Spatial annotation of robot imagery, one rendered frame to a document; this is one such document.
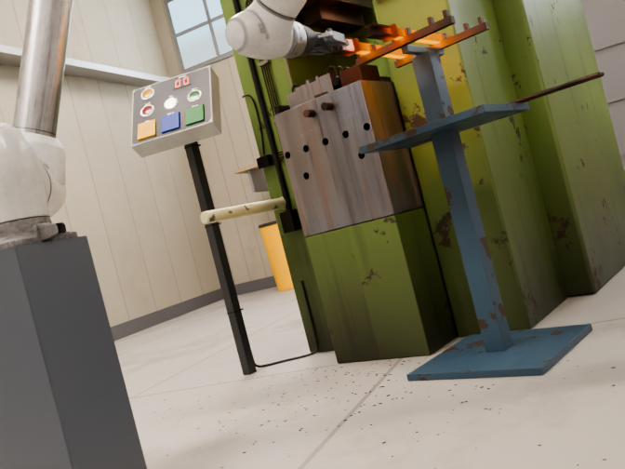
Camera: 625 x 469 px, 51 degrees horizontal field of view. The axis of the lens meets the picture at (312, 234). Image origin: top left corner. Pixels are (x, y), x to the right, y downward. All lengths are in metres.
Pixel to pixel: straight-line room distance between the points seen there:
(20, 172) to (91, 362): 0.42
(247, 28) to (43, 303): 0.72
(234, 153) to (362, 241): 4.93
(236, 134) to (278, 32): 5.50
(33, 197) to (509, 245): 1.42
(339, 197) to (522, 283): 0.66
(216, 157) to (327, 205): 4.96
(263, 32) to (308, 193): 0.88
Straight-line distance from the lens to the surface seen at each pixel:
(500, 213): 2.17
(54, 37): 1.75
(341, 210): 2.20
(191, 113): 2.49
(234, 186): 7.03
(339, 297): 2.28
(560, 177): 2.55
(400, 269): 2.12
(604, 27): 6.17
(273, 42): 1.54
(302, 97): 2.35
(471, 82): 2.21
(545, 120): 2.56
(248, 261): 7.03
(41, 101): 1.71
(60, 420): 1.40
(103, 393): 1.49
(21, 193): 1.46
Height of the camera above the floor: 0.49
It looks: level
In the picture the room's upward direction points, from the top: 14 degrees counter-clockwise
